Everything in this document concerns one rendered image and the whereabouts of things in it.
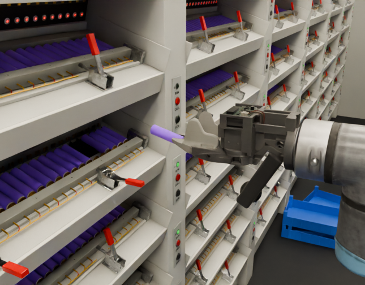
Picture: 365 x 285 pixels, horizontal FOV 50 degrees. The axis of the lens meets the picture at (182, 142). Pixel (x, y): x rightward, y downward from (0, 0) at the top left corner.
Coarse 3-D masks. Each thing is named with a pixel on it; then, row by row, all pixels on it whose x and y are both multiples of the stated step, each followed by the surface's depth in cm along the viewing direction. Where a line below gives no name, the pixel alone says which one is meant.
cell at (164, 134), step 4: (152, 128) 71; (156, 128) 71; (160, 128) 71; (164, 128) 71; (152, 132) 71; (156, 132) 71; (160, 132) 70; (164, 132) 70; (168, 132) 70; (172, 132) 70; (160, 136) 71; (164, 136) 70; (168, 136) 70; (172, 136) 70; (176, 136) 69; (180, 136) 69; (168, 140) 70
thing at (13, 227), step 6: (138, 150) 87; (120, 162) 81; (108, 168) 78; (96, 174) 76; (78, 186) 71; (66, 192) 69; (72, 192) 70; (60, 198) 67; (48, 204) 65; (54, 204) 66; (42, 210) 64; (30, 216) 62; (36, 216) 63; (18, 222) 60; (24, 222) 61; (12, 228) 59; (0, 234) 58; (6, 234) 58
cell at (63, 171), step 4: (40, 156) 73; (44, 156) 74; (40, 160) 73; (44, 160) 73; (48, 160) 73; (44, 164) 73; (48, 164) 72; (52, 164) 72; (56, 164) 73; (52, 168) 72; (56, 168) 72; (60, 168) 72; (64, 168) 73; (60, 172) 72; (64, 172) 71
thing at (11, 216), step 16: (128, 144) 84; (96, 160) 76; (112, 160) 79; (80, 176) 71; (48, 192) 65; (64, 192) 68; (16, 208) 60; (32, 208) 62; (0, 224) 57; (16, 224) 59
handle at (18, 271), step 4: (0, 260) 51; (0, 264) 51; (4, 264) 51; (8, 264) 50; (12, 264) 50; (16, 264) 50; (4, 268) 50; (8, 268) 50; (12, 268) 49; (16, 268) 49; (20, 268) 49; (24, 268) 49; (8, 272) 50; (12, 272) 49; (16, 272) 49; (20, 272) 49; (24, 272) 49; (28, 272) 50; (16, 276) 49; (20, 276) 49; (24, 276) 49
